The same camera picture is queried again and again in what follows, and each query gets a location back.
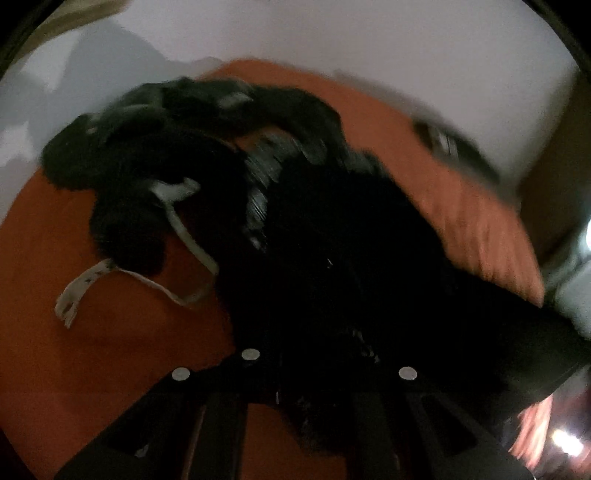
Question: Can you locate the white fabric strap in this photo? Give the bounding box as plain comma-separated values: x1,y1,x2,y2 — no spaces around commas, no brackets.
55,178,220,329

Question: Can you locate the orange blanket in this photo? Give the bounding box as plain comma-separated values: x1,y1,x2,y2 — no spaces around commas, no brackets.
0,58,555,480

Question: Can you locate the brown wooden door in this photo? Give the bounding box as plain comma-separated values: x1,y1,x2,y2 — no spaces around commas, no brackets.
517,92,591,264

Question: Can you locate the black paisley garment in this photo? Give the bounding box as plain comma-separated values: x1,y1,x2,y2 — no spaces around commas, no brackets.
217,78,589,455

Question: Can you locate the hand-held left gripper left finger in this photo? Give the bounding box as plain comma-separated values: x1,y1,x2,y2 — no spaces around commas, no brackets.
53,348,278,480

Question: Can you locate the folded grey garment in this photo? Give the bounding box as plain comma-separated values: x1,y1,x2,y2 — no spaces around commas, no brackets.
434,136,502,183

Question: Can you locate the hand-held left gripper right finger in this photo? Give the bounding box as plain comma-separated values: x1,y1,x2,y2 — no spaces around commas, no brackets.
353,367,532,480

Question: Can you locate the pile of dark clothes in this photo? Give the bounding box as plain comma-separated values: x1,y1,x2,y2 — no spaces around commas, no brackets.
41,78,259,275

